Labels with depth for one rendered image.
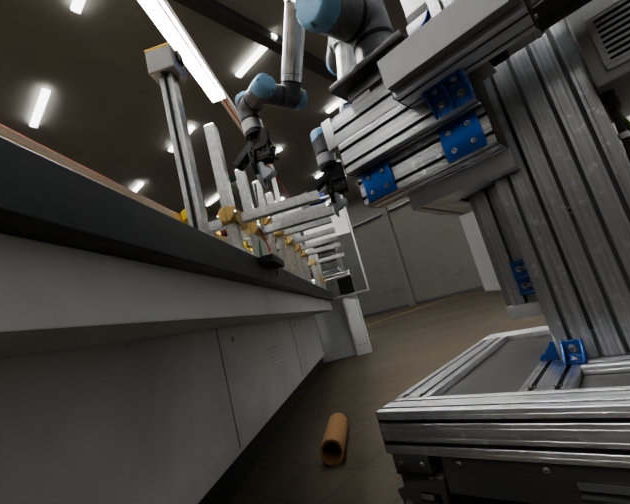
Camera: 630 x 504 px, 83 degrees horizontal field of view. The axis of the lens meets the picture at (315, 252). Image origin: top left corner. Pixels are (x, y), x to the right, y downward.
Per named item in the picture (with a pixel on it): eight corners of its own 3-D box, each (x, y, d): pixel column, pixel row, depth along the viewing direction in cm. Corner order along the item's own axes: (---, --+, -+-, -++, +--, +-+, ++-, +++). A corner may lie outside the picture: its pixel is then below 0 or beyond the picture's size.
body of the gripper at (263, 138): (270, 154, 121) (261, 123, 124) (249, 164, 124) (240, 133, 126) (280, 161, 129) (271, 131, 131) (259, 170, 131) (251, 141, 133)
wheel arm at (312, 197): (321, 203, 115) (318, 191, 116) (320, 200, 111) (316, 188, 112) (195, 241, 119) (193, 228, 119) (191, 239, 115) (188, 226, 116)
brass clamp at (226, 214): (250, 228, 120) (247, 214, 121) (236, 218, 107) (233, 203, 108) (233, 233, 121) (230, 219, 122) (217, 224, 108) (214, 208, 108)
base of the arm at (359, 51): (421, 67, 97) (410, 36, 99) (393, 44, 86) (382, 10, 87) (376, 99, 107) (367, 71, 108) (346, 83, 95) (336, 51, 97)
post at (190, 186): (215, 241, 86) (180, 80, 94) (206, 237, 81) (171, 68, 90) (197, 246, 87) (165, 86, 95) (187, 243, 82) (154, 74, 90)
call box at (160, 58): (188, 84, 95) (182, 59, 97) (174, 67, 89) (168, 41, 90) (163, 92, 96) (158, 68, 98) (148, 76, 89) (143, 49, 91)
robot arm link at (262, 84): (282, 75, 124) (268, 96, 132) (253, 68, 117) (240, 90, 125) (288, 94, 122) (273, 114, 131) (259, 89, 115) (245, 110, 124)
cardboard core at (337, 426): (345, 410, 145) (340, 436, 116) (350, 431, 144) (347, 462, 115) (326, 415, 146) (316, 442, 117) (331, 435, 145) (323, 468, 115)
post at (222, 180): (248, 262, 111) (217, 126, 120) (244, 261, 107) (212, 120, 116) (237, 266, 111) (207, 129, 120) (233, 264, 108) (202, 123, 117)
